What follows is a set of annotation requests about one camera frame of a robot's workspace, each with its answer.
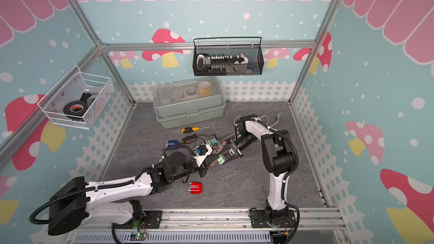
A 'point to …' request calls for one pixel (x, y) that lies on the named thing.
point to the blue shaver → (171, 143)
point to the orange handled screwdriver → (187, 139)
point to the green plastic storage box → (183, 103)
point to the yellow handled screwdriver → (189, 129)
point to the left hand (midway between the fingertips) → (216, 158)
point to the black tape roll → (76, 108)
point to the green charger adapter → (221, 160)
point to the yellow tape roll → (204, 88)
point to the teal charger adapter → (215, 142)
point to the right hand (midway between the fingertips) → (221, 157)
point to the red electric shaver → (195, 187)
